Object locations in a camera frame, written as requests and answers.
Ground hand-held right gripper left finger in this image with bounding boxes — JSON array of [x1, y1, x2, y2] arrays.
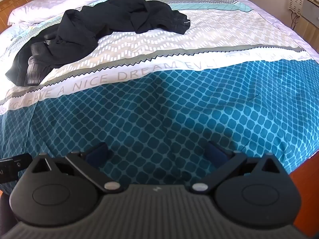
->
[[31, 142, 125, 194]]

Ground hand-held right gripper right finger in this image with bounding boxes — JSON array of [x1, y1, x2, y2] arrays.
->
[[191, 141, 283, 194]]

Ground black pants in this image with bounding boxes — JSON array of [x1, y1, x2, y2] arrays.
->
[[5, 0, 192, 86]]

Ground teal and beige patterned quilt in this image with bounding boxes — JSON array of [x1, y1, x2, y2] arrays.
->
[[0, 0, 319, 196]]

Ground wooden bedside cabinet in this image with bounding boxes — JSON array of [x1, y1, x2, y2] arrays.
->
[[296, 0, 319, 56]]

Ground wooden woven headboard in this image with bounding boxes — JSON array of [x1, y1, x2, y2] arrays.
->
[[0, 0, 26, 33]]

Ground white power strip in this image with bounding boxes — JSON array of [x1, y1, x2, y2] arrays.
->
[[288, 0, 305, 15]]

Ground dark power cable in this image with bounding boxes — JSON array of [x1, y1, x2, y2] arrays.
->
[[290, 10, 300, 31]]

